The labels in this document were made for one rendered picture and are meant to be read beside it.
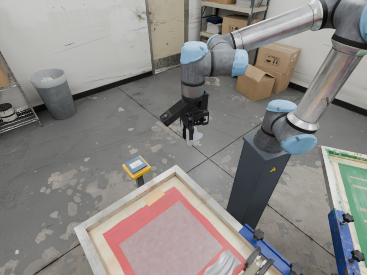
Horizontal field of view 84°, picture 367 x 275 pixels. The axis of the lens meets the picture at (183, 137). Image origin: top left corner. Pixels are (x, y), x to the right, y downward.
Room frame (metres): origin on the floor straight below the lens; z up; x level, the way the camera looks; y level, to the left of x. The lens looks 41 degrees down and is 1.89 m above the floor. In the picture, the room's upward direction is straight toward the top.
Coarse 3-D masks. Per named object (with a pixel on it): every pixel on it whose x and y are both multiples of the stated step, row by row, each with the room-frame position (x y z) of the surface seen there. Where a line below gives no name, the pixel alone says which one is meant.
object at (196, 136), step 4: (196, 128) 0.57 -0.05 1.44; (188, 132) 0.55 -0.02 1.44; (196, 132) 0.57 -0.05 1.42; (188, 136) 0.55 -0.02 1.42; (196, 136) 0.57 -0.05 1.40; (200, 136) 0.58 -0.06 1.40; (188, 140) 0.55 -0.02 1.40; (192, 140) 0.55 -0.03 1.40; (196, 140) 0.57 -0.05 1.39; (188, 144) 0.56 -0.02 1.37
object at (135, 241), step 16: (128, 224) 0.46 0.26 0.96; (144, 224) 0.46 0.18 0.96; (112, 240) 0.39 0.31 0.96; (128, 240) 0.39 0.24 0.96; (144, 240) 0.39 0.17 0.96; (160, 240) 0.39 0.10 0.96; (128, 256) 0.32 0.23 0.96; (144, 256) 0.32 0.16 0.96; (160, 256) 0.32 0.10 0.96; (176, 256) 0.32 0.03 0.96; (128, 272) 0.26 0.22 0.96; (144, 272) 0.26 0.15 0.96; (160, 272) 0.26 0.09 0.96; (176, 272) 0.26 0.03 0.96
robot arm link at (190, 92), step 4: (204, 84) 0.59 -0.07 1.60; (184, 88) 0.57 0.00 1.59; (188, 88) 0.56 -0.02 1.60; (192, 88) 0.56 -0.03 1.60; (196, 88) 0.56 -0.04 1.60; (200, 88) 0.57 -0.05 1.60; (184, 92) 0.57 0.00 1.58; (188, 92) 0.56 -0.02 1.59; (192, 92) 0.56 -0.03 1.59; (196, 92) 0.56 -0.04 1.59; (200, 92) 0.57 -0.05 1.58; (184, 96) 0.58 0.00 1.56; (188, 96) 0.56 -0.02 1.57; (192, 96) 0.56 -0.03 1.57; (196, 96) 0.56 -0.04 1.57; (200, 96) 0.57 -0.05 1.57
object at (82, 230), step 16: (160, 176) 0.71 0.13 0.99; (176, 176) 0.74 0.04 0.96; (144, 192) 0.62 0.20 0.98; (112, 208) 0.52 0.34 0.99; (80, 224) 0.44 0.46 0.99; (96, 224) 0.45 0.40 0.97; (240, 224) 0.44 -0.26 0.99; (80, 240) 0.37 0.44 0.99; (96, 256) 0.31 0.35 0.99; (96, 272) 0.25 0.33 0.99
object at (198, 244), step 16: (176, 192) 0.64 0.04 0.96; (144, 208) 0.54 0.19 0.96; (160, 208) 0.54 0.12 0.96; (176, 208) 0.54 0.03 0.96; (192, 208) 0.54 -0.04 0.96; (160, 224) 0.46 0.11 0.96; (176, 224) 0.46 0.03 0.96; (192, 224) 0.46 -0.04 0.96; (208, 224) 0.46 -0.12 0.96; (176, 240) 0.39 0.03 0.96; (192, 240) 0.39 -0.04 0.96; (208, 240) 0.39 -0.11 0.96; (224, 240) 0.39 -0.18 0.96; (192, 256) 0.32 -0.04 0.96; (208, 256) 0.32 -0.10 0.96; (240, 256) 0.32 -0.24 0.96; (192, 272) 0.26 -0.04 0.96
